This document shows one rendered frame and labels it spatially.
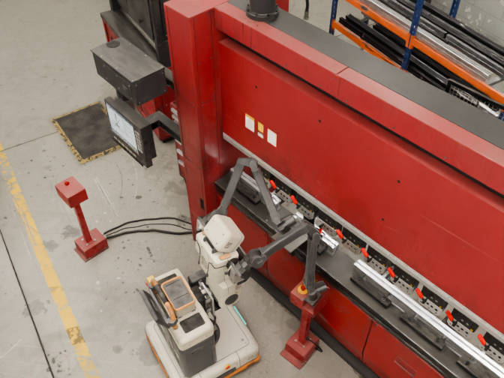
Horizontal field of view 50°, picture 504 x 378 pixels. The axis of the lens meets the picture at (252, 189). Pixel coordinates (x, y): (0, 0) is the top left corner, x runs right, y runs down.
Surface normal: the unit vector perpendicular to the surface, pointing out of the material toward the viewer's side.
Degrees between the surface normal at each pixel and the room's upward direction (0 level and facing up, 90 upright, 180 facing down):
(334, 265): 0
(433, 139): 90
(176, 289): 0
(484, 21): 90
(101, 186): 0
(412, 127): 90
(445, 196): 90
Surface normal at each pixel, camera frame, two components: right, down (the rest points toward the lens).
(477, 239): -0.73, 0.50
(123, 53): 0.00, -0.69
